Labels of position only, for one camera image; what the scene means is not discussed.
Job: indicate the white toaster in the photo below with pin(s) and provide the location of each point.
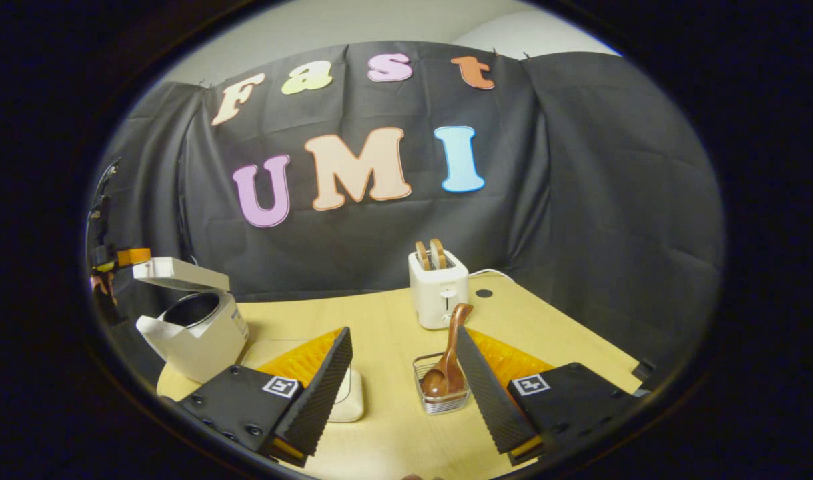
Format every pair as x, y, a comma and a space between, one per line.
436, 300

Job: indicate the clear container of rice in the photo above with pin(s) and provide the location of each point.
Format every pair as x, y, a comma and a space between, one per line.
353, 400

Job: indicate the brown bread slice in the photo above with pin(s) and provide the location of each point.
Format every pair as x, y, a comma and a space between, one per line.
423, 256
437, 252

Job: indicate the black backdrop cloth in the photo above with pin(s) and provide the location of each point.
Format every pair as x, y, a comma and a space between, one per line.
393, 253

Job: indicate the black table clamp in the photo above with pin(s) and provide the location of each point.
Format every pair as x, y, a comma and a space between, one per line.
644, 370

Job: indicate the brown wooden spoon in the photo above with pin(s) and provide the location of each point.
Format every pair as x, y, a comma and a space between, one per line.
450, 346

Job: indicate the clear chopstick holder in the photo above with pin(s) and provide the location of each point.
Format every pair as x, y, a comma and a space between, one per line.
439, 406

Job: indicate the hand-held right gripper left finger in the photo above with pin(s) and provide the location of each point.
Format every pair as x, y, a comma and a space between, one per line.
313, 400

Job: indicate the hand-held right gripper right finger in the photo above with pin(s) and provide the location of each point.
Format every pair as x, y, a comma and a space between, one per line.
489, 393

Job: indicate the white rice cooker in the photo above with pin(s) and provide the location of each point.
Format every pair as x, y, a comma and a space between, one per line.
206, 346

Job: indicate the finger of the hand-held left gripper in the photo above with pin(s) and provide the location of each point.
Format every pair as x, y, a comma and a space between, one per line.
134, 256

